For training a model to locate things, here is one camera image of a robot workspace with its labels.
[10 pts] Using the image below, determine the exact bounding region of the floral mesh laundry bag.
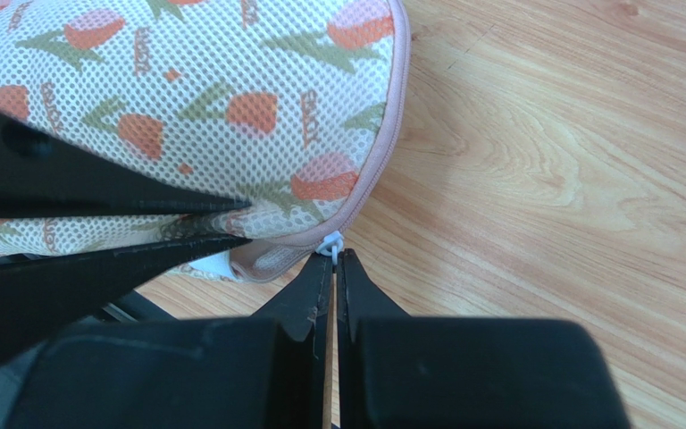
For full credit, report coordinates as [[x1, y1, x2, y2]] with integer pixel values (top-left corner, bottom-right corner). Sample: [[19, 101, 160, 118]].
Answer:
[[0, 1, 410, 282]]

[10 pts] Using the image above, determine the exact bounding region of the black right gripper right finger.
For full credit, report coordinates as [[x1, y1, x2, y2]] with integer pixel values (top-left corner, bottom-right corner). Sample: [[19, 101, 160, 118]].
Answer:
[[337, 249, 630, 428]]

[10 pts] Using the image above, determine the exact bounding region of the white zipper pull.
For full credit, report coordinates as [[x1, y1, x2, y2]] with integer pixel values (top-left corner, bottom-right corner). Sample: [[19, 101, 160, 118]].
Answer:
[[314, 231, 345, 266]]

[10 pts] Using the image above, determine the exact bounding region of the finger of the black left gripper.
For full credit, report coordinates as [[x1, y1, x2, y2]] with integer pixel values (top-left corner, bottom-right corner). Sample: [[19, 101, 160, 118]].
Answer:
[[0, 234, 247, 365], [0, 113, 250, 218]]

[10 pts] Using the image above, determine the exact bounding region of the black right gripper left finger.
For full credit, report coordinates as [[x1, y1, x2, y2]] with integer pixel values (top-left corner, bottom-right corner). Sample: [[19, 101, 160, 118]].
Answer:
[[6, 254, 333, 428]]

